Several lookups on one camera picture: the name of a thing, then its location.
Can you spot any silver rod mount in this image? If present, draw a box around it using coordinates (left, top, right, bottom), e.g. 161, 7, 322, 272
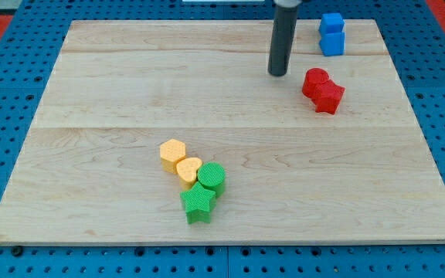
273, 0, 302, 8

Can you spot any green star block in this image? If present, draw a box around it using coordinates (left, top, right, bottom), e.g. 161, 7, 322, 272
180, 182, 216, 224

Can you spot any blue cube block upper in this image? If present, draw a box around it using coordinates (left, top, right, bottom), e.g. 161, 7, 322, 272
318, 12, 345, 35

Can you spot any red circle block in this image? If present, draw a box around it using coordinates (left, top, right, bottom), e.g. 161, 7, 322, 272
301, 68, 330, 99

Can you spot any blue block lower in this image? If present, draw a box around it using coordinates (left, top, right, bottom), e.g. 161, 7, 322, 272
319, 32, 345, 56

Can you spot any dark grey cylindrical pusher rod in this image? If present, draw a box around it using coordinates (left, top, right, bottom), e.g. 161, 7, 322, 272
267, 5, 298, 76

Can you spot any light wooden board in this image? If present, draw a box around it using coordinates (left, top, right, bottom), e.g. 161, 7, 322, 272
0, 19, 445, 246

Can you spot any yellow hexagon block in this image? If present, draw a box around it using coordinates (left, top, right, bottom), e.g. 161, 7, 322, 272
160, 139, 186, 175

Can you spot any yellow heart block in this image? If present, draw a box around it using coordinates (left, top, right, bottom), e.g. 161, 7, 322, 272
176, 158, 202, 191

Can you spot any red star block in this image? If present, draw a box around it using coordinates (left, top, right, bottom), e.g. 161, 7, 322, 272
312, 80, 345, 114

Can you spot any green circle block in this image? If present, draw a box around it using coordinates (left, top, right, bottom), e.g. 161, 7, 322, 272
197, 162, 226, 198

